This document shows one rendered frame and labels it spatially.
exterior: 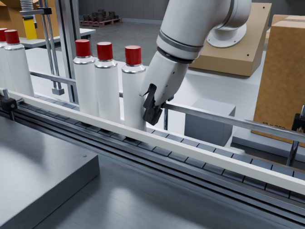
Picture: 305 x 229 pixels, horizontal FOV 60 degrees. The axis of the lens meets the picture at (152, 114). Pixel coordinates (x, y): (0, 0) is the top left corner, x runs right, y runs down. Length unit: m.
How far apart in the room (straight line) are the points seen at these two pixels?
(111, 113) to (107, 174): 0.14
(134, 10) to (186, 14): 9.24
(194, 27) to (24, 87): 0.57
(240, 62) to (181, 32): 0.82
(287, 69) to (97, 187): 0.48
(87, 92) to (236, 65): 0.79
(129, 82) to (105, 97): 0.08
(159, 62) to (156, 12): 8.83
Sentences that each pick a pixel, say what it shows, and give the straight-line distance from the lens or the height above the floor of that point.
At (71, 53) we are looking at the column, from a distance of 0.87.
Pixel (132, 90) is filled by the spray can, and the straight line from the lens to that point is 0.56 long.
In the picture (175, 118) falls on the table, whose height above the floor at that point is 0.83.
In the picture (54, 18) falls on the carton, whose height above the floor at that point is 0.93.
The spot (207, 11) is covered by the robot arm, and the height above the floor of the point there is 1.16.
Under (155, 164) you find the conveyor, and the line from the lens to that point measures 0.57.
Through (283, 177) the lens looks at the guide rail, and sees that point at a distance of 0.50.
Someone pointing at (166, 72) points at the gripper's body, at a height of 1.06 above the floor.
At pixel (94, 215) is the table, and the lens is 0.51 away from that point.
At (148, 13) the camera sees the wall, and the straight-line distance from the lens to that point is 9.44.
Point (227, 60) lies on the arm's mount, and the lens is 1.27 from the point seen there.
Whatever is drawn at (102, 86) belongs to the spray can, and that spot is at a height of 0.99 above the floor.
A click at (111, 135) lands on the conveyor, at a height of 0.88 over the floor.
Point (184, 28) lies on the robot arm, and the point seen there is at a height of 1.14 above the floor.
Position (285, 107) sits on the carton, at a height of 0.94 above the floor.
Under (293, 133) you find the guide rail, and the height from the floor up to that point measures 0.96.
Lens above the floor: 1.20
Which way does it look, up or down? 26 degrees down
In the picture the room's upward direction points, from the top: straight up
